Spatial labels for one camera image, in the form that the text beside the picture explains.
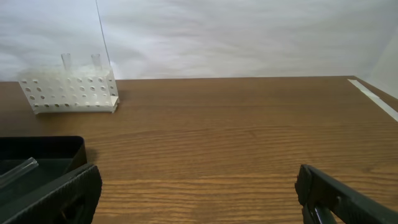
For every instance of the white test tube rack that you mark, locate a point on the white test tube rack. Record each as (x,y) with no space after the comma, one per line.
(68,93)

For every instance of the black tray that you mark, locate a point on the black tray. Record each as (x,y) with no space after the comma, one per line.
(56,149)

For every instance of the clear test tube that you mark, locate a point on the clear test tube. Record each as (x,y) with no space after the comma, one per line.
(18,172)
(96,60)
(66,60)

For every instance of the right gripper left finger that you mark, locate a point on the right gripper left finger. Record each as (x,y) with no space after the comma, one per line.
(46,205)

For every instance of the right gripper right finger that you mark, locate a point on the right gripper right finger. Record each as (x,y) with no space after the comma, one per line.
(342,202)

